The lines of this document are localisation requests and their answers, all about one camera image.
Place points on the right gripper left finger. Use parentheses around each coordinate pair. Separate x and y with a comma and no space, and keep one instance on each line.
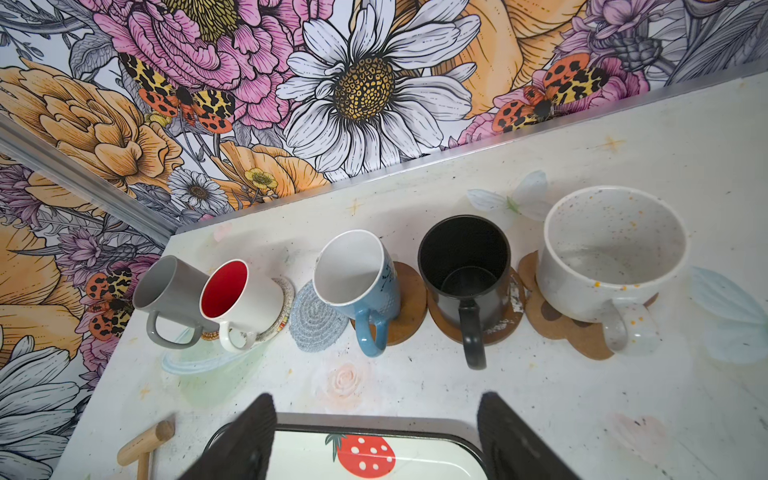
(244,448)

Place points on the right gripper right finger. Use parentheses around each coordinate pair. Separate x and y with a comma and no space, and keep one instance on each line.
(511,449)

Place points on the scratched brown wooden coaster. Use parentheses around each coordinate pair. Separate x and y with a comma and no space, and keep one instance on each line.
(503,329)

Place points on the cork paw print coaster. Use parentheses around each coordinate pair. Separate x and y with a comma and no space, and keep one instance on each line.
(586,338)

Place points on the grey woven coaster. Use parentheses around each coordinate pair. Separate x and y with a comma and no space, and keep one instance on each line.
(314,325)

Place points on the red inside white mug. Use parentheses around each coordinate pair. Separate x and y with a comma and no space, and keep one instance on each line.
(242,301)

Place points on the multicolour zigzag woven coaster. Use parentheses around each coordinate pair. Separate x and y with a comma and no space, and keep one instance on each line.
(282,320)

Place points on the grey mug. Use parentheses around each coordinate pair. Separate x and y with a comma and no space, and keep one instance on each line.
(171,289)

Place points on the plain brown wooden coaster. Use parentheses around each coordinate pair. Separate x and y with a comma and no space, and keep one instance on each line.
(408,306)

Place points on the black mug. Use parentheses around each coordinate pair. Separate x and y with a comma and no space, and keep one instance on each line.
(465,262)

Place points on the white mug blue handle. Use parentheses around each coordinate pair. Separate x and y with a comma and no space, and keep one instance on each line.
(349,253)

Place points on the white strawberry tray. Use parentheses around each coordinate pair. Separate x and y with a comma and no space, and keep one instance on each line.
(313,452)

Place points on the small wooden mallet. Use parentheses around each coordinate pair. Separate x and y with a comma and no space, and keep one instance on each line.
(140,448)

